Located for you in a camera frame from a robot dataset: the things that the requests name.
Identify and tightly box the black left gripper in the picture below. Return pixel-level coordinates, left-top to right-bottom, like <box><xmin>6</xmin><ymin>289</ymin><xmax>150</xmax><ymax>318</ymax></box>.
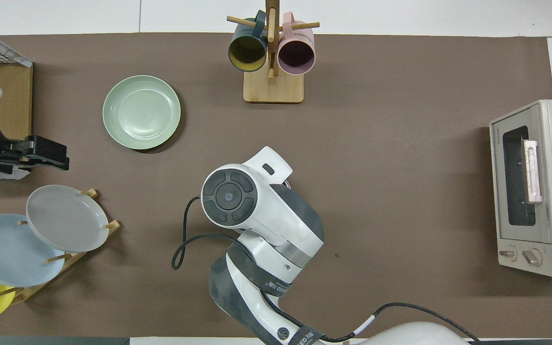
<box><xmin>17</xmin><ymin>136</ymin><xmax>70</xmax><ymax>172</ymax></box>

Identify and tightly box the grey plate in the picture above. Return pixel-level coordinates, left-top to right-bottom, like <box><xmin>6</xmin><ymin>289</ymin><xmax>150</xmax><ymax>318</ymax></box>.
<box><xmin>26</xmin><ymin>184</ymin><xmax>110</xmax><ymax>253</ymax></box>

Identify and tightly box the wooden plate rack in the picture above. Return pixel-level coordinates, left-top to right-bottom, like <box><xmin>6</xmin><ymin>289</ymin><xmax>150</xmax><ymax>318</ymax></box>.
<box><xmin>0</xmin><ymin>188</ymin><xmax>122</xmax><ymax>305</ymax></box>

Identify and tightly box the light blue plate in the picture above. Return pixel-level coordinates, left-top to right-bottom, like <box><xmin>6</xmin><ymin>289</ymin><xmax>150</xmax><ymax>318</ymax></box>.
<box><xmin>0</xmin><ymin>213</ymin><xmax>66</xmax><ymax>288</ymax></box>

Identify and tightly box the green plate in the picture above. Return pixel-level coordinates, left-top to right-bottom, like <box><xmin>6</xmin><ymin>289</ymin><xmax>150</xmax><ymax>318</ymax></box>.
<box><xmin>103</xmin><ymin>75</ymin><xmax>182</xmax><ymax>150</ymax></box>

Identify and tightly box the marble pattern bag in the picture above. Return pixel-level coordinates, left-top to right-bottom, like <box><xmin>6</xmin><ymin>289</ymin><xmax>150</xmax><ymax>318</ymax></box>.
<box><xmin>0</xmin><ymin>165</ymin><xmax>32</xmax><ymax>181</ymax></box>

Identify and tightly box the dark teal mug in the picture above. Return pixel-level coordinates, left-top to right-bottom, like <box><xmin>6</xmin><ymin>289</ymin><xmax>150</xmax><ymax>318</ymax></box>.
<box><xmin>228</xmin><ymin>10</ymin><xmax>268</xmax><ymax>73</ymax></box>

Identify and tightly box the wooden mug tree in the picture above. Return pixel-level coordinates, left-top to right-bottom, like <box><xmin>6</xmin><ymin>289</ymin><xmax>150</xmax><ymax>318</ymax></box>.
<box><xmin>226</xmin><ymin>0</ymin><xmax>320</xmax><ymax>104</ymax></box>

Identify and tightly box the pink mug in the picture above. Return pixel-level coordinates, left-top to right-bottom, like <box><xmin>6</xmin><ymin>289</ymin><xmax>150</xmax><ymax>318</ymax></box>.
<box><xmin>277</xmin><ymin>11</ymin><xmax>316</xmax><ymax>76</ymax></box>

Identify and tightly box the brown table mat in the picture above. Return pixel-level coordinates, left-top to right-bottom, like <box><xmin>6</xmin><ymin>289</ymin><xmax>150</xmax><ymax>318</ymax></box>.
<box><xmin>0</xmin><ymin>33</ymin><xmax>552</xmax><ymax>338</ymax></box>

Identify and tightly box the wooden shelf wire basket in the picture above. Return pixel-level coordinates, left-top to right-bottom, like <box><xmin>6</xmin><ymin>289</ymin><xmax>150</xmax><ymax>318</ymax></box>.
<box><xmin>0</xmin><ymin>23</ymin><xmax>34</xmax><ymax>142</ymax></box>

